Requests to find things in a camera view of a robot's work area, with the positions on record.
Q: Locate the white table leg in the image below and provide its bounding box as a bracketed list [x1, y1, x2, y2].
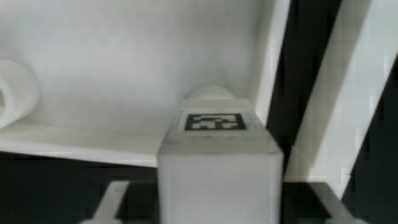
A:
[157, 86, 283, 224]

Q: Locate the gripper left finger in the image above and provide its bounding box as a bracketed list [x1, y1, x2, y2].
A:
[79, 180, 161, 224]

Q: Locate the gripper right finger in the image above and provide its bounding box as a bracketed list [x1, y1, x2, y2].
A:
[283, 181, 370, 224]

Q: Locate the white U-shaped fence wall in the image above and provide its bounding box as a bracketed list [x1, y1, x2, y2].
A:
[285, 0, 398, 194]

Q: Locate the white square tabletop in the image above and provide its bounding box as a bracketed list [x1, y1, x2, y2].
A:
[0, 0, 292, 167]

